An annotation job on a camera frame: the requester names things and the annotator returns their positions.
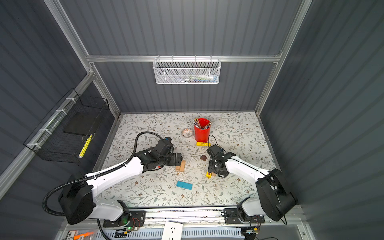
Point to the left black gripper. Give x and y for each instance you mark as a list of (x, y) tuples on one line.
[(173, 161)]

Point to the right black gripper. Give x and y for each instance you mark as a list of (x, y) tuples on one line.
[(211, 167)]

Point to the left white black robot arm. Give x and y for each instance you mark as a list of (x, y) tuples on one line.
[(79, 201)]

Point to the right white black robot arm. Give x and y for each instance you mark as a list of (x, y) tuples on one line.
[(275, 198)]

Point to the teal wooden block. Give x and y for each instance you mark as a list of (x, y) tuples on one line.
[(184, 185)]

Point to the dark brown wooden cube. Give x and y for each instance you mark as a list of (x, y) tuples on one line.
[(203, 158)]

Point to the yellow marker pen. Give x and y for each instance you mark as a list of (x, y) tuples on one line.
[(203, 144)]

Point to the small yellow cube right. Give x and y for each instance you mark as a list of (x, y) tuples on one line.
[(208, 174)]

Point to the floral table mat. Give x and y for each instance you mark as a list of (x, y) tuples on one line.
[(239, 133)]

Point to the clear tape roll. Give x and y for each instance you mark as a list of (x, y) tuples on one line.
[(187, 133)]

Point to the red pencil cup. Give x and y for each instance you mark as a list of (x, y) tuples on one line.
[(202, 129)]

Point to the yellow ruler in basket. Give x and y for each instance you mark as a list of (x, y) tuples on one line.
[(85, 146)]

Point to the white power socket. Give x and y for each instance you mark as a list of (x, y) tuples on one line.
[(172, 231)]

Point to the black foam pad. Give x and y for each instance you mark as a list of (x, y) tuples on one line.
[(83, 124)]

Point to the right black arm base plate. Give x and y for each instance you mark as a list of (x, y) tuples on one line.
[(234, 216)]

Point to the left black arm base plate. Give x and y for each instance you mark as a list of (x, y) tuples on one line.
[(133, 219)]

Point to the white wire mesh basket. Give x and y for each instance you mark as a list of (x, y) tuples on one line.
[(187, 73)]

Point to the black wire mesh basket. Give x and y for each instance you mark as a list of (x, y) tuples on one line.
[(50, 142)]

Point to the orange tool handle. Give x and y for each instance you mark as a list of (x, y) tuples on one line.
[(84, 236)]

